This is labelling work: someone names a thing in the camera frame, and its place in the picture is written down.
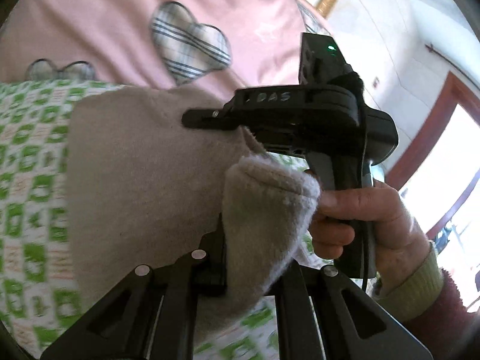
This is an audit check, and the beige sweater with brown hem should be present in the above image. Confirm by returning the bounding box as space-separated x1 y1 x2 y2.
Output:
65 84 322 342

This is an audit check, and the person's right hand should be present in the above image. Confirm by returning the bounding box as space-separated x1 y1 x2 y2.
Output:
309 180 431 295

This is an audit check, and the green white patterned bedspread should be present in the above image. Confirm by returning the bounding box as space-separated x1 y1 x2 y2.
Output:
1 82 277 359

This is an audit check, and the dark red fuzzy sleeve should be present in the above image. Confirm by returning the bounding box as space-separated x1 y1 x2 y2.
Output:
372 245 479 359

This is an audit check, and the pink quilt with plaid hearts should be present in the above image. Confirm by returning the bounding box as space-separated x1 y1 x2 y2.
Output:
1 0 326 99

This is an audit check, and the red brown window frame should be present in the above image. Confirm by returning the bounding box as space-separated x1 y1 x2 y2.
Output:
386 72 479 239

